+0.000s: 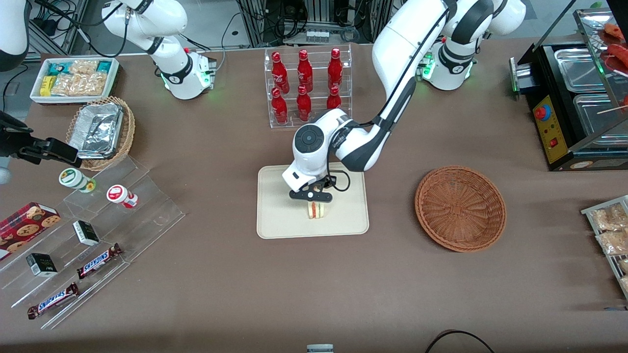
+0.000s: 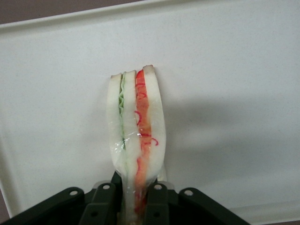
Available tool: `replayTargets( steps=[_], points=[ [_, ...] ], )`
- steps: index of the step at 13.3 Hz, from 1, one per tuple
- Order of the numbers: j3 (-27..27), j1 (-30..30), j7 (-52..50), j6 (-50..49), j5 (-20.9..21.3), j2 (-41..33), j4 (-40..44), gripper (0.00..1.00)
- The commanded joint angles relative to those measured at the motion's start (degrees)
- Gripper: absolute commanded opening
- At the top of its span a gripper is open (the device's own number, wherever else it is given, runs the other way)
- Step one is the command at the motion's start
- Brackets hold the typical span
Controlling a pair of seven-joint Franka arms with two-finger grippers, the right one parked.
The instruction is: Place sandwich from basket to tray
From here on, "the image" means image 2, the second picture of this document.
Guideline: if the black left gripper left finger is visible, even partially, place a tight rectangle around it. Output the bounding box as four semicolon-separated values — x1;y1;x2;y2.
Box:
0;171;123;225

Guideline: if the toy sandwich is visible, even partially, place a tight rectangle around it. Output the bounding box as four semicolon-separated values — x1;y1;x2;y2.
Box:
106;64;175;225

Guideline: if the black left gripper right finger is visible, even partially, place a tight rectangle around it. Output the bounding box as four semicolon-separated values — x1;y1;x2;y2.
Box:
145;181;251;225

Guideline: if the cream plastic tray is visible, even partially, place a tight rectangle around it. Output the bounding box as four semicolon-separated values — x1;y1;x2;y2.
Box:
0;0;300;224

